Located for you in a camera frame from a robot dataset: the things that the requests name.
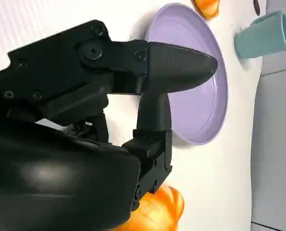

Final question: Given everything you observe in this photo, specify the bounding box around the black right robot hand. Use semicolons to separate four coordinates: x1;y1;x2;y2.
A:
0;20;218;231

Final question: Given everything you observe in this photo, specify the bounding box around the orange and white bread roll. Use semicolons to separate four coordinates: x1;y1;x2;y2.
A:
113;185;185;231
190;0;221;20

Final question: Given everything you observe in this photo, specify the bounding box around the lilac plate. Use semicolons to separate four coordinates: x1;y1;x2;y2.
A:
145;2;229;146

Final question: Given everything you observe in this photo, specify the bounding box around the pale green mug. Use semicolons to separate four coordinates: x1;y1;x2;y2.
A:
234;10;286;60

